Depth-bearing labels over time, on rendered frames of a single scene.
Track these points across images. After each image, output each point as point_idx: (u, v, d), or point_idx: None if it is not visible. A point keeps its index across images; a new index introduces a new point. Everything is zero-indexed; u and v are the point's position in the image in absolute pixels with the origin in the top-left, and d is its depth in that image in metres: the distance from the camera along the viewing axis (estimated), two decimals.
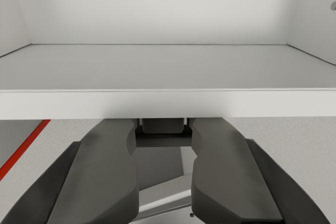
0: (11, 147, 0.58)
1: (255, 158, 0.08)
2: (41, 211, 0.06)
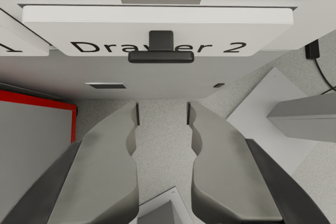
0: None
1: (255, 158, 0.08)
2: (41, 211, 0.06)
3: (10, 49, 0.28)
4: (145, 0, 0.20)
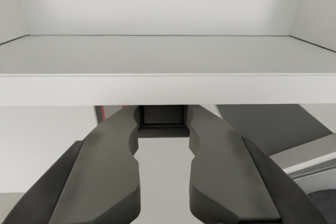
0: (118, 109, 0.53)
1: (252, 157, 0.08)
2: (44, 210, 0.06)
3: None
4: None
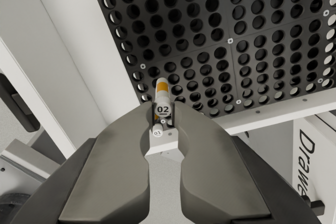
0: None
1: (241, 155, 0.09)
2: (55, 204, 0.07)
3: None
4: None
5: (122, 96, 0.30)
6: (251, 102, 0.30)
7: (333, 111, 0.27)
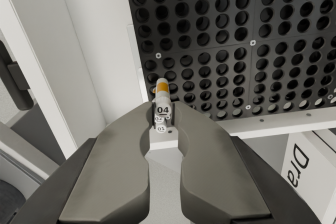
0: None
1: (241, 155, 0.09)
2: (55, 204, 0.07)
3: None
4: None
5: (124, 86, 0.28)
6: (254, 110, 0.29)
7: (333, 129, 0.28)
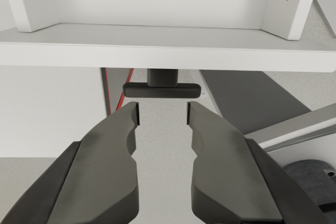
0: (119, 91, 0.57)
1: (255, 158, 0.08)
2: (41, 211, 0.06)
3: None
4: None
5: None
6: None
7: None
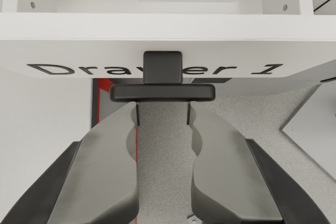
0: None
1: (255, 158, 0.08)
2: (41, 211, 0.06)
3: (264, 72, 0.21)
4: None
5: None
6: None
7: None
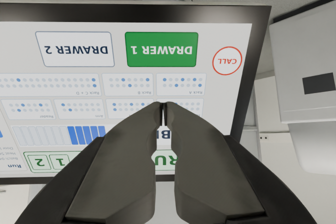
0: None
1: (234, 154, 0.09)
2: (62, 202, 0.07)
3: None
4: None
5: None
6: None
7: None
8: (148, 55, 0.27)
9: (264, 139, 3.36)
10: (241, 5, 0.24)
